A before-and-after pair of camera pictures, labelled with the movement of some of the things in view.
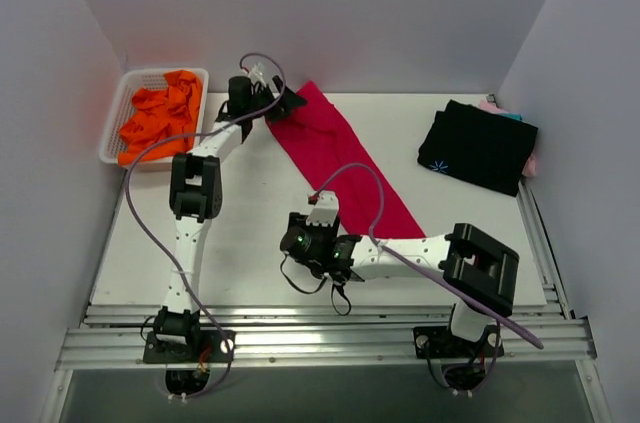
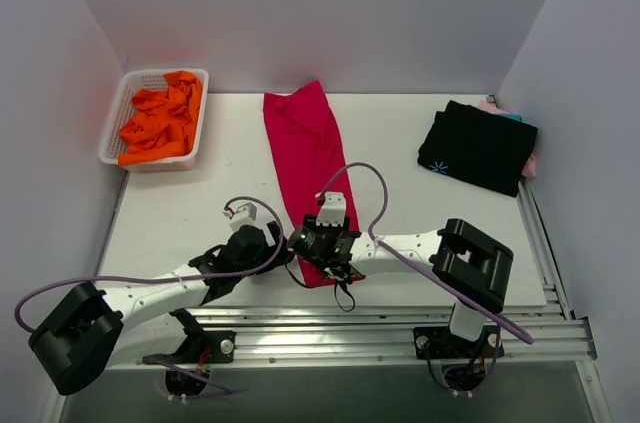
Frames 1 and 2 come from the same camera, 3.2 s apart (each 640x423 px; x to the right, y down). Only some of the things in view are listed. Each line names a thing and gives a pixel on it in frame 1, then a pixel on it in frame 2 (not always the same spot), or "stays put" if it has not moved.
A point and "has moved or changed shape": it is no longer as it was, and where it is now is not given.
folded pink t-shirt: x=531 y=168 stays put
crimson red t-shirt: x=318 y=141 has moved or changed shape
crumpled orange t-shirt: x=159 y=112 stays put
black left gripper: x=279 y=99 to x=275 y=239
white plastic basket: x=133 y=82 stays put
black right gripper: x=310 y=225 stays put
